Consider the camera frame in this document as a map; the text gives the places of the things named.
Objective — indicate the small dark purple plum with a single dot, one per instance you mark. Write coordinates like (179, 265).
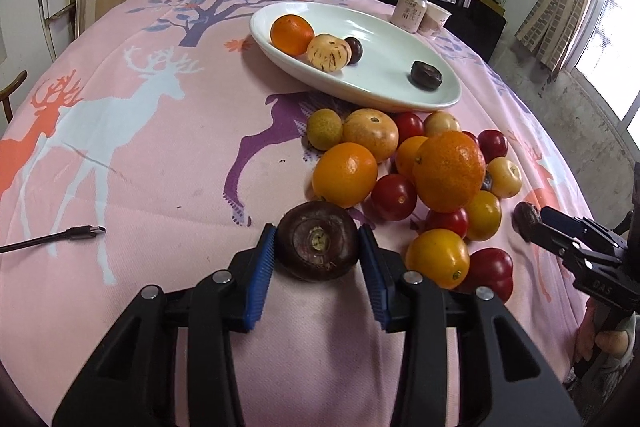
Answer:
(355, 51)

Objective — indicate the pale pink drink can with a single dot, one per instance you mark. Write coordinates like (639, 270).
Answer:
(407, 12)

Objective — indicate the window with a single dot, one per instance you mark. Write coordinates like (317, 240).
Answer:
(615, 37)

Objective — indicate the dark brown water chestnut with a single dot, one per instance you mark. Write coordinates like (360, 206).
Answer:
(426, 76)
(525, 217)
(317, 239)

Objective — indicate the dark round fruit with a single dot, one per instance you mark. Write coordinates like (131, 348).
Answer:
(487, 182)

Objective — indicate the smooth orange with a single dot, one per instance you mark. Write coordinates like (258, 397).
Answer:
(345, 174)
(435, 257)

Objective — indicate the person's right hand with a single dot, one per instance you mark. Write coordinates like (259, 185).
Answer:
(612, 342)

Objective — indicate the pale yellow round fruit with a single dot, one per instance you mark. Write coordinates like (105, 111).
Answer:
(505, 177)
(442, 123)

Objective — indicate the small orange tomato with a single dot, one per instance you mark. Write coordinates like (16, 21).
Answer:
(407, 154)

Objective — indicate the wooden chair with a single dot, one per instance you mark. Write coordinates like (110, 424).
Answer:
(12, 89)

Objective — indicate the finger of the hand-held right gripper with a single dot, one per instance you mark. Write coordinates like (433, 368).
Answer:
(555, 242)
(562, 219)

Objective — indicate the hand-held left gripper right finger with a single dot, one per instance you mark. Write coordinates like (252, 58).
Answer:
(375, 282)

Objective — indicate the brown-green longan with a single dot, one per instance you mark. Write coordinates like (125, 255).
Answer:
(324, 130)

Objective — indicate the large striped yellow-orange melon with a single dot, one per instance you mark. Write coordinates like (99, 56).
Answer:
(370, 134)

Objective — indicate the purple-striped pepino melon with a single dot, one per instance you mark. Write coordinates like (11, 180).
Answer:
(327, 53)

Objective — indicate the yellow tomato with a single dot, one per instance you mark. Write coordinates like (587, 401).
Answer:
(484, 217)

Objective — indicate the dark red tomato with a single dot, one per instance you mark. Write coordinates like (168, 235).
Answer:
(494, 144)

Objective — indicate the white oval plate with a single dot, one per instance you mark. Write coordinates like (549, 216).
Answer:
(380, 37)

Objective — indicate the person's right forearm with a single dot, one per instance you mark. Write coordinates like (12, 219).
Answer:
(605, 377)

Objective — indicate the pink deer-print tablecloth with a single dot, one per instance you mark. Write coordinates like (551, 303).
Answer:
(150, 182)

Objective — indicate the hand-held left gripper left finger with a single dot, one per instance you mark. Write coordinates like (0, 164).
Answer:
(260, 277)

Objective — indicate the white paper cup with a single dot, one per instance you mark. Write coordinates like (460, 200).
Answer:
(436, 19)

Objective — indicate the large rough-skinned tangerine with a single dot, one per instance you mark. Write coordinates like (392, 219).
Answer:
(447, 172)

